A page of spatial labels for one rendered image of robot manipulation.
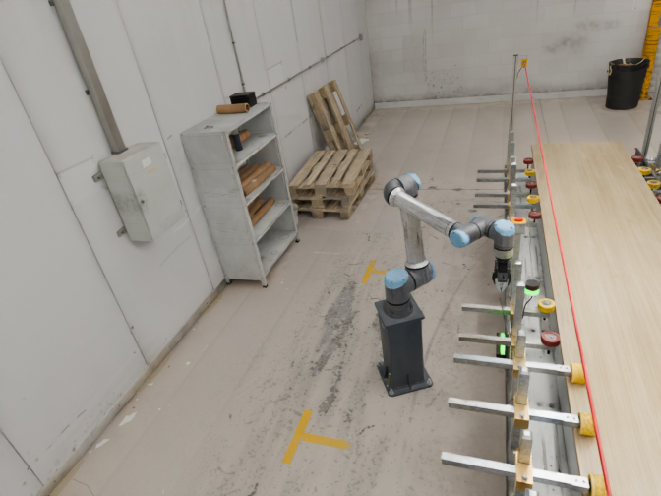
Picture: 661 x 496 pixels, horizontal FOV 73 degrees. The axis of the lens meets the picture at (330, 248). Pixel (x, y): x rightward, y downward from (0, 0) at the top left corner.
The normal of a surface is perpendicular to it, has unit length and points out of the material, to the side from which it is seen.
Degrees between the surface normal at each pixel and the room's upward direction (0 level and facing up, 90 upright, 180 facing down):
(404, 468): 0
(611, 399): 0
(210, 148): 90
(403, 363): 90
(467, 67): 90
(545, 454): 0
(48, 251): 90
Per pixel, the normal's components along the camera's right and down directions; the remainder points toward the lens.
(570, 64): -0.31, 0.52
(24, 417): 0.94, 0.04
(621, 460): -0.14, -0.85
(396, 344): 0.20, 0.47
